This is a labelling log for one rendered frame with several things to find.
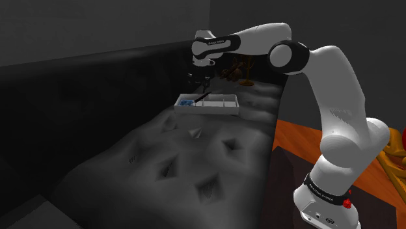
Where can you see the white compartment tray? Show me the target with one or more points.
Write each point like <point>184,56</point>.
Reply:
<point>219,109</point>

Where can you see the blue flat item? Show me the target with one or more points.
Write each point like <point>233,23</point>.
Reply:
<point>186,102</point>

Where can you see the black pen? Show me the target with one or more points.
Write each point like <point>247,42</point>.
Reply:
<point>201,97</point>

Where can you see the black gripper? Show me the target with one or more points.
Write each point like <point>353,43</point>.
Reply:
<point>200,72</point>

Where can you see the yellow curved wooden object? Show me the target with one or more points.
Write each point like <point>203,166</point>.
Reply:
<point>395,158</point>

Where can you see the dark tufted sofa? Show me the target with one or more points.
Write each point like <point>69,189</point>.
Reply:
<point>177,165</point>

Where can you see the brown teddy bear figure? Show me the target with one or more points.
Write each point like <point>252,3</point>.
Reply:
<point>233,72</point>

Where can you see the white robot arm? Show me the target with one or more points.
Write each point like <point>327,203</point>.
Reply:
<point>336,95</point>

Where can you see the golden branched stand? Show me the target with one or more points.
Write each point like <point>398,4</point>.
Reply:
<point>247,76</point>

